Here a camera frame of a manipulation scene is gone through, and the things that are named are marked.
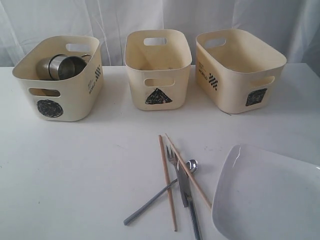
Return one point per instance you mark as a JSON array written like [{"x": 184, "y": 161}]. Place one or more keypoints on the white square plate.
[{"x": 262, "y": 195}]

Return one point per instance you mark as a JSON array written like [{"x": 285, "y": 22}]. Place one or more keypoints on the steel mug front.
[{"x": 62, "y": 67}]

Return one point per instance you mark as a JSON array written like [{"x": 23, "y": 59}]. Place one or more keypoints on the wooden chopstick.
[
  {"x": 190, "y": 175},
  {"x": 167, "y": 180}
]

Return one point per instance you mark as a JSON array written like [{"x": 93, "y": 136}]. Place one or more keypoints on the steel mug with handle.
[{"x": 43, "y": 69}]

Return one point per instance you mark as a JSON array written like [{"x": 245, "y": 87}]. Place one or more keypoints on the cream bin triangle mark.
[{"x": 158, "y": 64}]

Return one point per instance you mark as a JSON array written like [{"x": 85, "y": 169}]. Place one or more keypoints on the cream bin circle mark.
[{"x": 69, "y": 99}]

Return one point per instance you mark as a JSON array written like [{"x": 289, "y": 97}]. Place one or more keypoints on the cream bin square mark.
[{"x": 236, "y": 69}]

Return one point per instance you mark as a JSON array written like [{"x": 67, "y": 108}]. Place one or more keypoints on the steel spoon grey handle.
[{"x": 192, "y": 165}]

